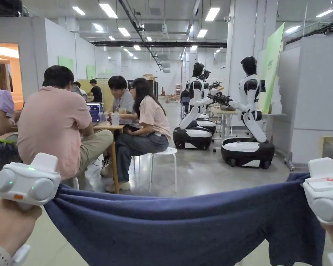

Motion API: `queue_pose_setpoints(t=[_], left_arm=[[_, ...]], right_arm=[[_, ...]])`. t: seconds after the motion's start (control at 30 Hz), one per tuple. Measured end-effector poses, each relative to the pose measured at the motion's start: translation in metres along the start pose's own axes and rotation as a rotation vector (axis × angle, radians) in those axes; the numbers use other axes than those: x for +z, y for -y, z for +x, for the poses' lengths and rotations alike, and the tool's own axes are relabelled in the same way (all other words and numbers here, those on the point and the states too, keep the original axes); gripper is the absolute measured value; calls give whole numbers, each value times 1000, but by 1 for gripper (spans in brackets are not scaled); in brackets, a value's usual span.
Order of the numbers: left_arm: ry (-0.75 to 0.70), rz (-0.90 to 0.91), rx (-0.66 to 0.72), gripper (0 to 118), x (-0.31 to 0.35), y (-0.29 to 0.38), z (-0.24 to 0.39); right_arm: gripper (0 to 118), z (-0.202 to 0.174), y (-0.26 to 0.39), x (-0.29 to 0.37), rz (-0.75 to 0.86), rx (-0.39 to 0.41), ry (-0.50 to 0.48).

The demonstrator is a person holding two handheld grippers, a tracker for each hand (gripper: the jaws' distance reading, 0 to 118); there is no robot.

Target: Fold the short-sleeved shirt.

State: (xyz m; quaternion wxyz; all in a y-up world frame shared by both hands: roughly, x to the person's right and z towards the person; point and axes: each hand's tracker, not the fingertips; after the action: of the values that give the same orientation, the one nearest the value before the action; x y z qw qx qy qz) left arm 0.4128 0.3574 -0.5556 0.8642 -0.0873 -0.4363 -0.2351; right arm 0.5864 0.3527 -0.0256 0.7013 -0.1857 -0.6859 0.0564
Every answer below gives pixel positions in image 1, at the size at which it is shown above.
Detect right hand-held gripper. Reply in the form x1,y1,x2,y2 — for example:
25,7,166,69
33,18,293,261
302,157,333,225

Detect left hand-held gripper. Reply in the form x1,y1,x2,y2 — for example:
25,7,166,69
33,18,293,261
0,152,62,211

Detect dark blue garment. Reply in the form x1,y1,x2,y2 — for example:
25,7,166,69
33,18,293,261
43,172,327,266

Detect person's left hand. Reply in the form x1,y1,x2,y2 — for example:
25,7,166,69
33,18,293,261
0,198,43,250

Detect wooden table with laptop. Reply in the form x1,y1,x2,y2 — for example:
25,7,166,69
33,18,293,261
83,102,126,194

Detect white and black humanoid robot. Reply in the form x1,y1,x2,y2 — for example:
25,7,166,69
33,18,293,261
196,70,225,136
207,56,275,169
172,62,217,150

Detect wooden table with white legs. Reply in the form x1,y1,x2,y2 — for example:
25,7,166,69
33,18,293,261
209,106,239,140

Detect pale green board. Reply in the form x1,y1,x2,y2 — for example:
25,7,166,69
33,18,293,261
258,22,285,114

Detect white round stool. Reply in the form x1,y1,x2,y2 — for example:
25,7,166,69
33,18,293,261
132,147,178,194

